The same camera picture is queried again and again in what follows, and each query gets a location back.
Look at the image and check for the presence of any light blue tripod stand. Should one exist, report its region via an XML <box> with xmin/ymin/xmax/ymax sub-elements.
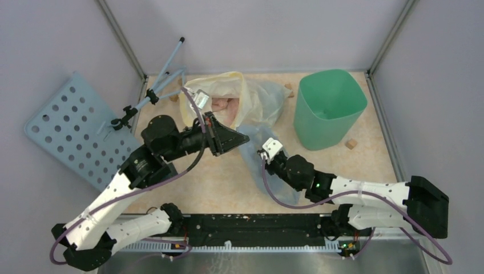
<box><xmin>110</xmin><ymin>37</ymin><xmax>186</xmax><ymax>131</ymax></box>

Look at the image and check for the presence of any light blue plastic bag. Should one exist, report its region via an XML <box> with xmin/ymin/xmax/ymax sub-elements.
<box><xmin>237</xmin><ymin>124</ymin><xmax>300</xmax><ymax>206</ymax></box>

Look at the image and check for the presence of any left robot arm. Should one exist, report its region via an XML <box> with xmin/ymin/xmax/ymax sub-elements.
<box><xmin>51</xmin><ymin>112</ymin><xmax>249</xmax><ymax>272</ymax></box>

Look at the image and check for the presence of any pink bag inside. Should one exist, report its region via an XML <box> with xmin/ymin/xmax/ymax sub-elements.
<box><xmin>211</xmin><ymin>98</ymin><xmax>240</xmax><ymax>126</ymax></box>

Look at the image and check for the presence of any light blue perforated board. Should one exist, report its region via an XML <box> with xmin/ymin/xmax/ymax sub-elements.
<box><xmin>25</xmin><ymin>72</ymin><xmax>140</xmax><ymax>192</ymax></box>

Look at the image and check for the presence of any small wooden block near tripod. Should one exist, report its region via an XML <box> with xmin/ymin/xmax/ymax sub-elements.
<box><xmin>170</xmin><ymin>94</ymin><xmax>179</xmax><ymax>102</ymax></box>

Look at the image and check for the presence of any translucent white yellow trash bag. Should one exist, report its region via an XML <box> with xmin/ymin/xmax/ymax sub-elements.
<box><xmin>183</xmin><ymin>71</ymin><xmax>290</xmax><ymax>129</ymax></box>

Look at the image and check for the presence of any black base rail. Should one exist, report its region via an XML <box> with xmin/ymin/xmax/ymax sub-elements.
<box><xmin>166</xmin><ymin>213</ymin><xmax>373</xmax><ymax>251</ymax></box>

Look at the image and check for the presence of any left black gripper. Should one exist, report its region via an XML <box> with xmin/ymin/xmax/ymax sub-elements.
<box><xmin>162</xmin><ymin>111</ymin><xmax>250</xmax><ymax>162</ymax></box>

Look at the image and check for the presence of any wooden cube block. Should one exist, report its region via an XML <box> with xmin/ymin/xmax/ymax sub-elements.
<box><xmin>345</xmin><ymin>139</ymin><xmax>358</xmax><ymax>150</ymax></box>

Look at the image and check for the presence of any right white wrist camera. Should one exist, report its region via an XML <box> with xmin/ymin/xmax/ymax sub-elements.
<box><xmin>257</xmin><ymin>138</ymin><xmax>283</xmax><ymax>164</ymax></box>

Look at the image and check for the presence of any wooden block near bin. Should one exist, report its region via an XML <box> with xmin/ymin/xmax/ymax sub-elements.
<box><xmin>284</xmin><ymin>83</ymin><xmax>295</xmax><ymax>98</ymax></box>

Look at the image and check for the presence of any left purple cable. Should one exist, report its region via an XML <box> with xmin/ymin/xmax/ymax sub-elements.
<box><xmin>50</xmin><ymin>87</ymin><xmax>208</xmax><ymax>265</ymax></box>

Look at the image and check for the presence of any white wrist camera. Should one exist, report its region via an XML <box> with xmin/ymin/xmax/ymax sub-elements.
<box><xmin>188</xmin><ymin>89</ymin><xmax>210</xmax><ymax>110</ymax></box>
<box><xmin>257</xmin><ymin>138</ymin><xmax>283</xmax><ymax>164</ymax></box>

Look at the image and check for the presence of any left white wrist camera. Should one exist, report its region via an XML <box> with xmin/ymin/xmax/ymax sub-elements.
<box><xmin>188</xmin><ymin>89</ymin><xmax>210</xmax><ymax>110</ymax></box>

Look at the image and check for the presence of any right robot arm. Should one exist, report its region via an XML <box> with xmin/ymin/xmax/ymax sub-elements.
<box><xmin>258</xmin><ymin>150</ymin><xmax>449</xmax><ymax>239</ymax></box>

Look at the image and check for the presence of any green plastic trash bin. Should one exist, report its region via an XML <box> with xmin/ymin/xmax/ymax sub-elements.
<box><xmin>293</xmin><ymin>69</ymin><xmax>368</xmax><ymax>151</ymax></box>

